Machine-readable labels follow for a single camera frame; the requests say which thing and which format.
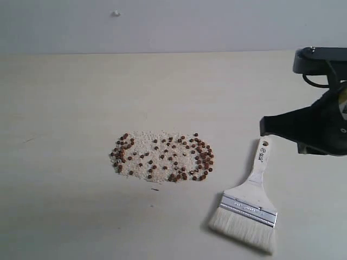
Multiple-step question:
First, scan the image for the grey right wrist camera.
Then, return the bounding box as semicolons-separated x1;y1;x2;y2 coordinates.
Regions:
293;47;346;81

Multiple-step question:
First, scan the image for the white wide paint brush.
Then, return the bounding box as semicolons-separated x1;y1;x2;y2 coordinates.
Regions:
208;136;278;255

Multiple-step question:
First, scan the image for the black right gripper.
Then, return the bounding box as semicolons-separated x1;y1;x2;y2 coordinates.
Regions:
260;75;346;156

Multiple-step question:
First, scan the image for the pile of white grains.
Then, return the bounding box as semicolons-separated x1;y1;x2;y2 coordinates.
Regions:
108;132;215;183

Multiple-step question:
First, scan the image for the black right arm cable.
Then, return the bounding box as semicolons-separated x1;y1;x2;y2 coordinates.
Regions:
303;73;330;88

